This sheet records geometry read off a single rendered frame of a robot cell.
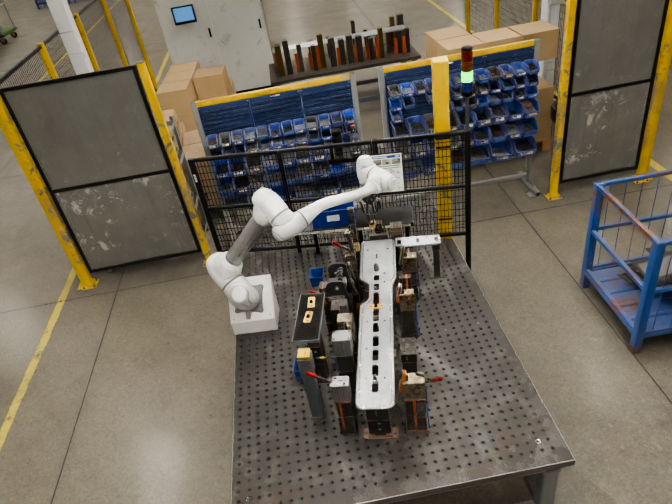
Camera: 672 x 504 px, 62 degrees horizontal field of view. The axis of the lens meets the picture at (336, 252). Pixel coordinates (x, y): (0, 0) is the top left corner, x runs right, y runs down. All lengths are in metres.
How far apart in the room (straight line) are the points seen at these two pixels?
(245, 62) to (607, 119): 5.93
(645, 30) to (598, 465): 3.67
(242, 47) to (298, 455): 7.71
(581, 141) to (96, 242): 4.69
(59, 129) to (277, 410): 3.14
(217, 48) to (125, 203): 4.84
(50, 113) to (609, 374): 4.67
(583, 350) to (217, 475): 2.65
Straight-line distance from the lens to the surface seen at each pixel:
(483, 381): 3.19
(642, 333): 4.35
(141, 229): 5.57
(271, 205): 3.03
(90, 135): 5.21
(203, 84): 7.70
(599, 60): 5.65
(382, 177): 3.07
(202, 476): 3.96
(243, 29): 9.69
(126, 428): 4.45
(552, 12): 7.59
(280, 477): 2.94
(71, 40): 7.11
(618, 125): 6.06
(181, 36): 9.78
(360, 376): 2.84
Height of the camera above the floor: 3.10
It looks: 35 degrees down
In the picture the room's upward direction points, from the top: 10 degrees counter-clockwise
